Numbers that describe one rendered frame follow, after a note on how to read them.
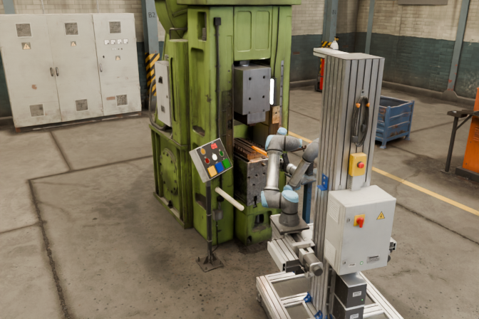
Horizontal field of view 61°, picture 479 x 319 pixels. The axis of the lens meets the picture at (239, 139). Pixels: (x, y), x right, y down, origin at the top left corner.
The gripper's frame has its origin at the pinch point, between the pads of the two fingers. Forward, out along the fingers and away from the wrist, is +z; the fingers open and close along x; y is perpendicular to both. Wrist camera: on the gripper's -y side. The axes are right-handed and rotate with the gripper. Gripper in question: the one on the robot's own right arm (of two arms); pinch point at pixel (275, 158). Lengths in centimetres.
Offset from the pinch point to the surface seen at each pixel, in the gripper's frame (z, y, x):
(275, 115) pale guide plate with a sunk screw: 39, -26, 28
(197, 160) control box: 9, -10, -73
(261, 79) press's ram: 27, -67, 2
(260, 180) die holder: 22.0, 29.9, -0.7
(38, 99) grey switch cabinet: 555, 35, -135
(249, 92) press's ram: 27, -56, -10
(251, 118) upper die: 27.3, -31.5, -7.2
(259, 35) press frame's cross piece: 42, -104, 10
